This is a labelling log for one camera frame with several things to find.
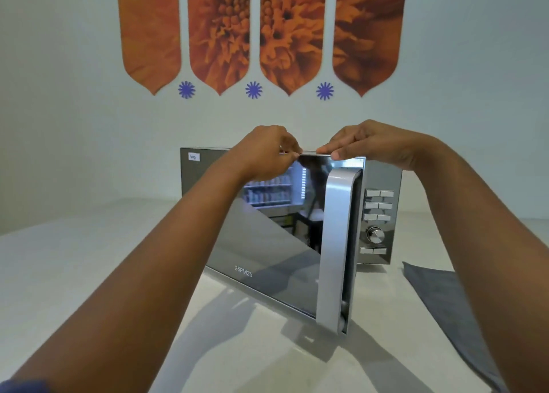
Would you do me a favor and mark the grey cloth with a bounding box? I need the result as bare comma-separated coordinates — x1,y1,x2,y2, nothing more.
402,261,509,393

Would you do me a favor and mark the group of silver microwave buttons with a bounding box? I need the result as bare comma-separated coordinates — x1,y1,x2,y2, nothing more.
360,189,395,255

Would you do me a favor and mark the person's left hand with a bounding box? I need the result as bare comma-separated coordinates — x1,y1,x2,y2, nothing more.
226,125,303,182

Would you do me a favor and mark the mirrored microwave door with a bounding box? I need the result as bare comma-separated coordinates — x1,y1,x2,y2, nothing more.
205,150,366,337

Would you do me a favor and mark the person's left forearm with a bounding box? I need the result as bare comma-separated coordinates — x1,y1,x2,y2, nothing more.
9,150,258,393

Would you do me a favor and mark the silver microwave door handle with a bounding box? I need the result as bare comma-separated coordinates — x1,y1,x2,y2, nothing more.
315,167,363,336

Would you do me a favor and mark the person's right forearm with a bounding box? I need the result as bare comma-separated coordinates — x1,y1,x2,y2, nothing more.
409,134,549,393

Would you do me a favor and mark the blue sleeve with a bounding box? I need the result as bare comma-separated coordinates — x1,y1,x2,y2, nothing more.
0,379,55,393

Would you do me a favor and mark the orange petal wall panel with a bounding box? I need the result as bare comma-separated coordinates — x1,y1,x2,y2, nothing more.
116,0,182,96

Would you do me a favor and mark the person's right hand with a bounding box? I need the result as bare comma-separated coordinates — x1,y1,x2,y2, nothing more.
316,120,420,171

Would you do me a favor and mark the silver microwave oven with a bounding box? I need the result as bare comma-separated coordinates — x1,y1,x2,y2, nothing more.
180,147,403,337

